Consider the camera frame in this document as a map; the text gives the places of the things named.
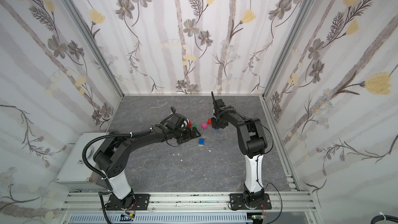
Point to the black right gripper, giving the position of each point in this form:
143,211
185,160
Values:
218,121

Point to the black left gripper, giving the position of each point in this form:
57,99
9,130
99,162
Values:
189,132

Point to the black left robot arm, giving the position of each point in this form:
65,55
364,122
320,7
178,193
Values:
112,156

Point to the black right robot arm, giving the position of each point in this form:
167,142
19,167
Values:
252,144

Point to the pink lego brick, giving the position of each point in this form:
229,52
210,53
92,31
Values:
204,125

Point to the small green circuit board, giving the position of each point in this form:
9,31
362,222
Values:
127,218

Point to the grey metal control box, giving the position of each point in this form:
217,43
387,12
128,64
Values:
74,173

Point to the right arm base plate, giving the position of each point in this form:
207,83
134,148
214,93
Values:
245,201

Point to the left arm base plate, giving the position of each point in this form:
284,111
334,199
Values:
138,202

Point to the white slotted cable duct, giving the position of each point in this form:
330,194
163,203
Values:
184,218

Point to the aluminium frame rail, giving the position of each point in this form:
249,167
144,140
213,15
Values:
162,202

